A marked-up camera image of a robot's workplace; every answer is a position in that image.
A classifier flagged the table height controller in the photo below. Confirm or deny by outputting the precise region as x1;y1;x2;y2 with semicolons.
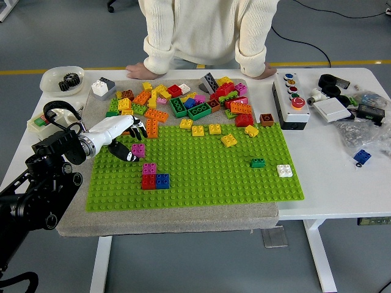
357;216;391;226

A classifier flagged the tall white brick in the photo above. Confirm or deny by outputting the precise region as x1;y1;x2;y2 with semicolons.
91;79;108;95

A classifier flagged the person's right hand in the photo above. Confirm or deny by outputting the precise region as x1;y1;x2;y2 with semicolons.
126;62;153;79

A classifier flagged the black floor cable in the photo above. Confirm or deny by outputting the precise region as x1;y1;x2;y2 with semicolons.
296;0;391;19
270;23;332;68

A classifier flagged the clear bag of screws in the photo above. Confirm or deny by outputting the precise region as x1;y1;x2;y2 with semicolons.
334;117;391;158

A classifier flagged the red building brick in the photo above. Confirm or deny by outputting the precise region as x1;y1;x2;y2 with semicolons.
141;173;157;191
224;96;249;109
213;82;238;97
235;114;255;128

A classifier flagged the white table leg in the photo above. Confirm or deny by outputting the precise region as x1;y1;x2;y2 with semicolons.
89;235;113;293
303;219;338;293

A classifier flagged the black power adapter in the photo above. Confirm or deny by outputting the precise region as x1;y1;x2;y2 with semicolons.
356;103;386;123

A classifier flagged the clear bag with blue parts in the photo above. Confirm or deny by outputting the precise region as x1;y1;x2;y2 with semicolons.
351;90;391;110

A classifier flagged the grey building brick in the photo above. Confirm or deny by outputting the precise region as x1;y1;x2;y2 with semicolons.
91;76;117;101

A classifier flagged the green studded baseplate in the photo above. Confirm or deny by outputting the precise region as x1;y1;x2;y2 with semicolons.
85;123;305;212

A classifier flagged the white furniture frame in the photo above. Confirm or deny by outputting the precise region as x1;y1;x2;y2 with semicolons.
0;0;15;23

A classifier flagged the white pipe fitting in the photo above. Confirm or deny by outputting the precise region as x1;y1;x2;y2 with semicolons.
307;87;329;106
62;103;86;123

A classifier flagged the white wall switch plate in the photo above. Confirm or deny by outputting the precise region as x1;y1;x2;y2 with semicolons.
313;96;353;124

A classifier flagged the white plastic bowl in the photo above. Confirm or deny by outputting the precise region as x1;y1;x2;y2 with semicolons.
39;65;86;98

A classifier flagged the grey-brown mat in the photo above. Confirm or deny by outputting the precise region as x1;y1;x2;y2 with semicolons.
56;78;280;238

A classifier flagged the upturned dark green brick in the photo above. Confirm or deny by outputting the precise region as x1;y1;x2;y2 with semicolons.
187;102;213;120
169;96;188;118

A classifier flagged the grey long brick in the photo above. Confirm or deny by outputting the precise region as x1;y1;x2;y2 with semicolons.
198;72;220;94

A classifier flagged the long orange brick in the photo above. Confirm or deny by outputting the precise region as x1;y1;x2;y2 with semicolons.
143;109;169;123

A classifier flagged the orange building brick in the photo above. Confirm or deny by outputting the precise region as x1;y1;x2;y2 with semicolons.
230;102;253;115
133;90;152;105
145;118;159;139

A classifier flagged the white red-green switch box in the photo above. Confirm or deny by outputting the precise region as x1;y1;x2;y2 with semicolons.
26;109;77;142

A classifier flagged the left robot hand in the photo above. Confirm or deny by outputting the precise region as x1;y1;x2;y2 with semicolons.
88;115;148;162

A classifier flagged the white push-button control box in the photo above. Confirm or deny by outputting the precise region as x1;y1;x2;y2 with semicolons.
271;72;312;131

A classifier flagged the person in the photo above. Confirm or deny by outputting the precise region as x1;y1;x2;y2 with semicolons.
137;0;280;79

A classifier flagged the person's left hand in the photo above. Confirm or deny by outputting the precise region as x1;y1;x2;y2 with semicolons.
250;62;278;80

